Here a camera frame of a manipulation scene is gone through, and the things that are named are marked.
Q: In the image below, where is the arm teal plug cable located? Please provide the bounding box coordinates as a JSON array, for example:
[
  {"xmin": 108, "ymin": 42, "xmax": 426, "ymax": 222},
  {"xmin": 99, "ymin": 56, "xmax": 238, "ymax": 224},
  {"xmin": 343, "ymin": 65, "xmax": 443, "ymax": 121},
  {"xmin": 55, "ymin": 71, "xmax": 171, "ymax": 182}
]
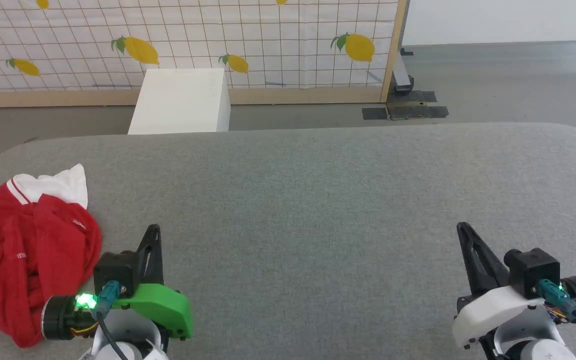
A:
[
  {"xmin": 537, "ymin": 279, "xmax": 576, "ymax": 353},
  {"xmin": 91, "ymin": 280, "xmax": 130, "ymax": 360}
]

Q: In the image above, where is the lemon print partition screen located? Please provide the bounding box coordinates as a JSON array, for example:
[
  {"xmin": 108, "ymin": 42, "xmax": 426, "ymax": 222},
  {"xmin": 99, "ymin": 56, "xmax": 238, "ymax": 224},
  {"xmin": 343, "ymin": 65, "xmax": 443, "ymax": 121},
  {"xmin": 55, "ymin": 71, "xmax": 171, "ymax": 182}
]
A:
[{"xmin": 0, "ymin": 0, "xmax": 409, "ymax": 109}]

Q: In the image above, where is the grey metal screen foot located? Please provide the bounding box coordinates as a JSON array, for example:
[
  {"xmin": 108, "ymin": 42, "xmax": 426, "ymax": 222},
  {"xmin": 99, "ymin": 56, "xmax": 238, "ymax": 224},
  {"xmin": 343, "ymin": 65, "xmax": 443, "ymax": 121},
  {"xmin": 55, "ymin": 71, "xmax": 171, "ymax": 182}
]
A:
[{"xmin": 392, "ymin": 47, "xmax": 415, "ymax": 96}]

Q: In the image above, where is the right arm teal plug cable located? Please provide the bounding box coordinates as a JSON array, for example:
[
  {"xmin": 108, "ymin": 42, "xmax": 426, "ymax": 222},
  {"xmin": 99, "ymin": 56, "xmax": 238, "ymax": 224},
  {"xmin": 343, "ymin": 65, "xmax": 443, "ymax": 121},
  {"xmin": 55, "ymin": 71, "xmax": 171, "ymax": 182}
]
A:
[{"xmin": 537, "ymin": 279, "xmax": 576, "ymax": 353}]

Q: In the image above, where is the brass floor plate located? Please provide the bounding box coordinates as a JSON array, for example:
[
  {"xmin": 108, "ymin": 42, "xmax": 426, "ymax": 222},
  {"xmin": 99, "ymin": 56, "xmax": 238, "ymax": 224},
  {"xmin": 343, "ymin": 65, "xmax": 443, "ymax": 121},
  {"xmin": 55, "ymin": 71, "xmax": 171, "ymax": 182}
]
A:
[{"xmin": 386, "ymin": 101, "xmax": 429, "ymax": 121}]

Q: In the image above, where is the left arm teal plug cable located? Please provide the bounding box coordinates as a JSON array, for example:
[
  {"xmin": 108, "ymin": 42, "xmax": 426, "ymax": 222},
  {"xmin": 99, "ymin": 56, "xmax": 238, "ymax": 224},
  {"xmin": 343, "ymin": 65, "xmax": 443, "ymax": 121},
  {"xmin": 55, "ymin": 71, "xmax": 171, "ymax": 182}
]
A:
[{"xmin": 91, "ymin": 280, "xmax": 130, "ymax": 360}]

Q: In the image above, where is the white rectangular box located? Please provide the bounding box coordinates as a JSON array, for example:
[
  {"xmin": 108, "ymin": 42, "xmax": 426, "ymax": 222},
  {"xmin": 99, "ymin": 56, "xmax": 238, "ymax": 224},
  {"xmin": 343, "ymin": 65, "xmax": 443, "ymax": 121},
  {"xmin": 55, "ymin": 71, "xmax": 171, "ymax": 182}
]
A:
[{"xmin": 127, "ymin": 68, "xmax": 232, "ymax": 135}]

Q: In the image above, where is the black floor tape strip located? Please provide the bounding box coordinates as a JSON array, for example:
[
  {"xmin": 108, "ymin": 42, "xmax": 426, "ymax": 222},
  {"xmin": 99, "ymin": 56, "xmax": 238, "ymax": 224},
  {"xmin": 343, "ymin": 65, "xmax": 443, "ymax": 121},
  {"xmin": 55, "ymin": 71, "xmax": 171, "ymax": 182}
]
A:
[{"xmin": 361, "ymin": 105, "xmax": 450, "ymax": 121}]

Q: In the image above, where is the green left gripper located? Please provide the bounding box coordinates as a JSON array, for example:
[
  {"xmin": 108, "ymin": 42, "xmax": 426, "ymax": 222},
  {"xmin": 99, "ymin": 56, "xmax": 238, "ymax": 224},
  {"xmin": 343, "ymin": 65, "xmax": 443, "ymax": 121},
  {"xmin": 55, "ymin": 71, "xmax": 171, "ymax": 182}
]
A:
[{"xmin": 112, "ymin": 224, "xmax": 194, "ymax": 341}]

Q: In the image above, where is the red and white jersey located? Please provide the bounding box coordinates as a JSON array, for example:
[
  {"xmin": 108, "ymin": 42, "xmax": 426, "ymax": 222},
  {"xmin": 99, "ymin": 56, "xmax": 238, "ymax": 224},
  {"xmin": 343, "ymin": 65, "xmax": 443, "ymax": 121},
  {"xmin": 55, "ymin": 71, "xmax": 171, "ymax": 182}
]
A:
[{"xmin": 0, "ymin": 163, "xmax": 103, "ymax": 349}]

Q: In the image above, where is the black floor tape patch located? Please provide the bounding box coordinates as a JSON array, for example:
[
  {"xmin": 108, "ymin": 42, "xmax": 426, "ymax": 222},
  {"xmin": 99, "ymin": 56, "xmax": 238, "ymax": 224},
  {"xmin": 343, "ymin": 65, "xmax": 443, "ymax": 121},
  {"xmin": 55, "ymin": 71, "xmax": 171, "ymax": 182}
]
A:
[{"xmin": 390, "ymin": 90, "xmax": 438, "ymax": 104}]

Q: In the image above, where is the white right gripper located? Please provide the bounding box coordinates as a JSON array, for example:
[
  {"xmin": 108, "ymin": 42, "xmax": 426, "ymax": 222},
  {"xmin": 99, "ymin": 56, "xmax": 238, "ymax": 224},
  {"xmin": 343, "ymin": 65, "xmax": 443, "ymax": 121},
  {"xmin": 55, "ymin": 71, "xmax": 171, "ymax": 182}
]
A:
[{"xmin": 451, "ymin": 222, "xmax": 552, "ymax": 349}]

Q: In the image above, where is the grey fabric sofa seat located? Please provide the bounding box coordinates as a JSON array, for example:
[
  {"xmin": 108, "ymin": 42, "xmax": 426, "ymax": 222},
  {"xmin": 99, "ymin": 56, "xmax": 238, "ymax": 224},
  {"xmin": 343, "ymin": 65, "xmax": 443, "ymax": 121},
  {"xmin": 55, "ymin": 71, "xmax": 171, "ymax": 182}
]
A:
[{"xmin": 0, "ymin": 122, "xmax": 576, "ymax": 360}]

